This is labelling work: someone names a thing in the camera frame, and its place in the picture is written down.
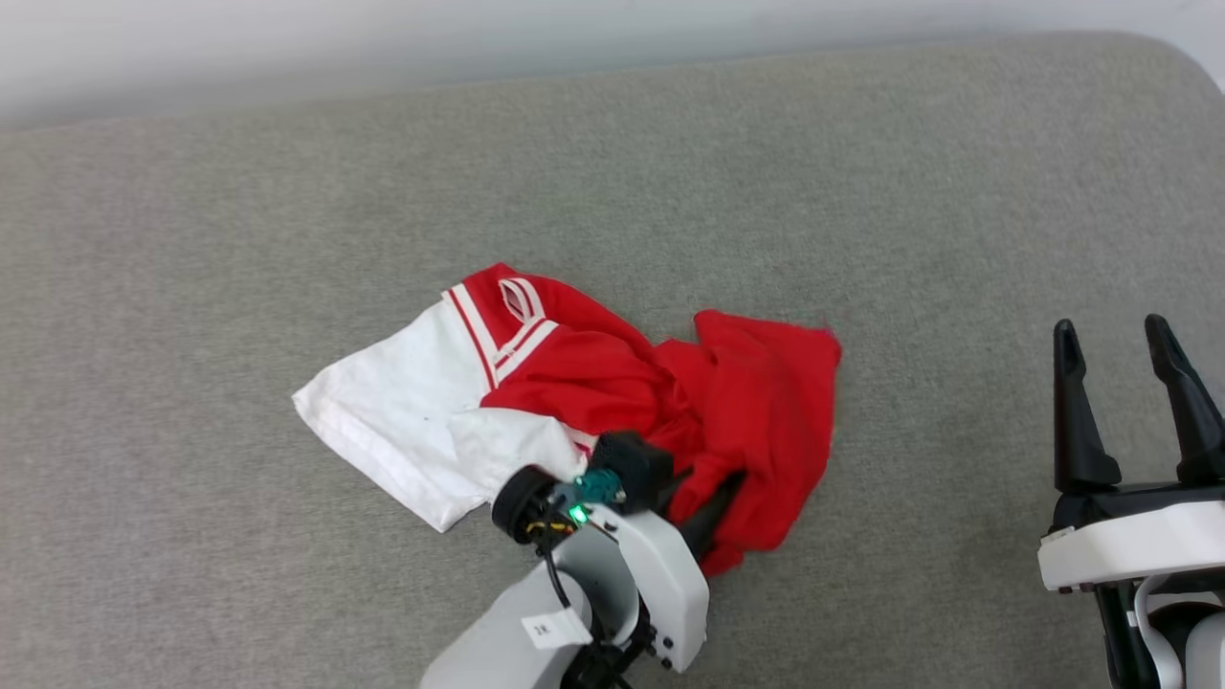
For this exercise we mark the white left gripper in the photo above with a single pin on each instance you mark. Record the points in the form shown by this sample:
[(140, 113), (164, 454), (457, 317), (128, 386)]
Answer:
[(670, 584)]

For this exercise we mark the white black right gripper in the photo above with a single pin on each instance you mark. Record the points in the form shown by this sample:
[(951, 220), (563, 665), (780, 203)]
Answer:
[(1139, 545)]

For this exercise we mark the red and white basketball jersey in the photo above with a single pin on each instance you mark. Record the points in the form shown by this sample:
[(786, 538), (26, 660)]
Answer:
[(746, 402)]

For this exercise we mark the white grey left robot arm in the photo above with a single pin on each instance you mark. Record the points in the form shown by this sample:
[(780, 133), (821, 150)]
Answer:
[(498, 641)]

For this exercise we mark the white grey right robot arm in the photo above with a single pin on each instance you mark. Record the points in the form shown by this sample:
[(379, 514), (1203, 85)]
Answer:
[(1201, 651)]

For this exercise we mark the white paper label tag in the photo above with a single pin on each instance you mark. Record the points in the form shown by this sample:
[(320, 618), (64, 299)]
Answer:
[(555, 630)]

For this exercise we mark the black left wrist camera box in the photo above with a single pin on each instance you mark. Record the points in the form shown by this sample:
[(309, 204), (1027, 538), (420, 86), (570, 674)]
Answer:
[(636, 461)]

